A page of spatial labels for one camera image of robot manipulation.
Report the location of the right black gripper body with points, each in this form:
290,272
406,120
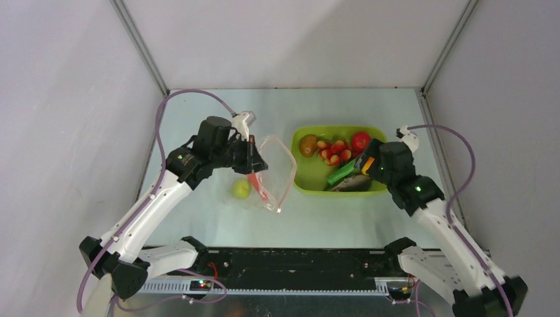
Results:
365,160

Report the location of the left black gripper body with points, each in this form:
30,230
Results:
235,154

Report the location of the red chili pepper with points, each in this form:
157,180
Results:
254,181

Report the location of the yellow orange mango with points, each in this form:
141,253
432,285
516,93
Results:
367,165

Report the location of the clear zip top bag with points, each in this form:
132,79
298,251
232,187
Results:
277,180

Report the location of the green pear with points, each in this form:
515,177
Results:
241,189

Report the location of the red apple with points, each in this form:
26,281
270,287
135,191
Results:
359,141

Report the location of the green cucumber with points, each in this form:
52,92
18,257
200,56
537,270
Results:
346,170

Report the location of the green plastic bin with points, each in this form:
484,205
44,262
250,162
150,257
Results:
312,173

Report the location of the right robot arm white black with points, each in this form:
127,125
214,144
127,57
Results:
472,283

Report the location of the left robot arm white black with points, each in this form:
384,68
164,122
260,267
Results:
119,251

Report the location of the grey toy fish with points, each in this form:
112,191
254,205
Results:
354,183

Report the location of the brown kiwi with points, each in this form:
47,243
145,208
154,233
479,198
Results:
308,145

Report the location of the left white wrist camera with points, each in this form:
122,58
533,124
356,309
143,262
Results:
242,121

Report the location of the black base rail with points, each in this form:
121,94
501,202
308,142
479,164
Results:
300,269

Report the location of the left aluminium corner post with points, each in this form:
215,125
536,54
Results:
139,43

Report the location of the aluminium corner post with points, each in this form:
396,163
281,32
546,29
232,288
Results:
139,43
449,44

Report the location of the right aluminium corner post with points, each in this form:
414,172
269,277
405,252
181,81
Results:
449,44

